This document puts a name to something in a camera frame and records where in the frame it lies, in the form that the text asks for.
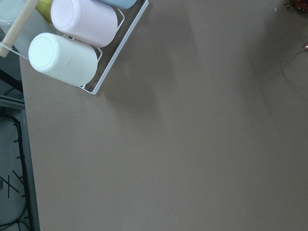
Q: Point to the white cup rack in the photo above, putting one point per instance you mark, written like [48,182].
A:
[107,56]

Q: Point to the white plastic cup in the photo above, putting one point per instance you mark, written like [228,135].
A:
[63,59]

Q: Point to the pink plastic cup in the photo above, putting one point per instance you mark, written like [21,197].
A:
[89,21]

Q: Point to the blue plastic cup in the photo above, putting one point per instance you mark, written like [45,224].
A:
[120,4]

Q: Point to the yellow plastic cup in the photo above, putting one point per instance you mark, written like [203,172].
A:
[44,8]

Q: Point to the wooden dowel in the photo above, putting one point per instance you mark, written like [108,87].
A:
[17,27]

